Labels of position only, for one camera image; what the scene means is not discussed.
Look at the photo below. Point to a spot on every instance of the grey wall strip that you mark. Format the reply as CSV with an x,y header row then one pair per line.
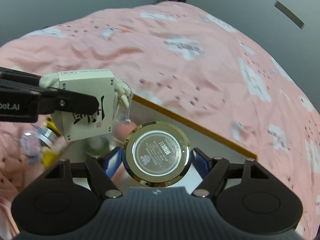
x,y
289,14

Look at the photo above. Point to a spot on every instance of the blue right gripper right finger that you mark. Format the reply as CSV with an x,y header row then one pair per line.
x,y
202,162

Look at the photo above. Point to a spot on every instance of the pink printed duvet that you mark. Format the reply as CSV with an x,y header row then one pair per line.
x,y
194,64

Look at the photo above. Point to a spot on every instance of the clear cylinder with pink ball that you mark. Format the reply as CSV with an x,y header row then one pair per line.
x,y
123,129

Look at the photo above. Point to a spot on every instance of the orange open cardboard box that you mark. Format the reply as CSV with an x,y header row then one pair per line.
x,y
143,111

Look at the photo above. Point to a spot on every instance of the grey white cream jar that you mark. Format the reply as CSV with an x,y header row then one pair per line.
x,y
32,141

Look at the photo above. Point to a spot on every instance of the pink tube orange cap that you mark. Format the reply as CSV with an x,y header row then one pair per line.
x,y
121,178

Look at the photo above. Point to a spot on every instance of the cream drawstring pouch with card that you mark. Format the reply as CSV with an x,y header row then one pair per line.
x,y
112,93

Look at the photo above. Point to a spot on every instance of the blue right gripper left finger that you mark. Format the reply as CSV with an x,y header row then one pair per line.
x,y
112,161

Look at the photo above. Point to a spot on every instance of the green spray bottle white cap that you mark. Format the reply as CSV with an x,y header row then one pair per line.
x,y
98,145

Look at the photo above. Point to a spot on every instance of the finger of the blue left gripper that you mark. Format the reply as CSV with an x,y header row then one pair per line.
x,y
54,99

